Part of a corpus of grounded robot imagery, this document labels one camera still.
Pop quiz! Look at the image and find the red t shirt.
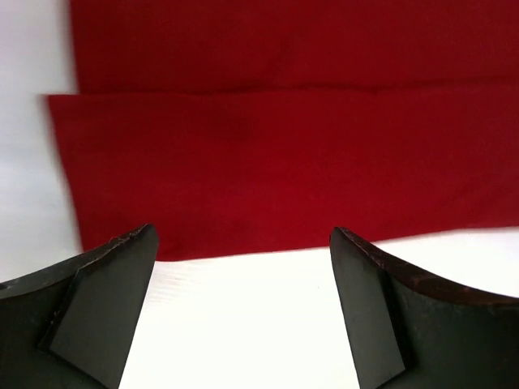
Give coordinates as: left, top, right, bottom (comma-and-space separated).
48, 1, 518, 260

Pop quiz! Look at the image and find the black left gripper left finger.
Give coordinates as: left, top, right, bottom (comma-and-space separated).
1, 224, 159, 388

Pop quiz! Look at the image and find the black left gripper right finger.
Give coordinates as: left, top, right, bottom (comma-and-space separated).
330, 228, 518, 388

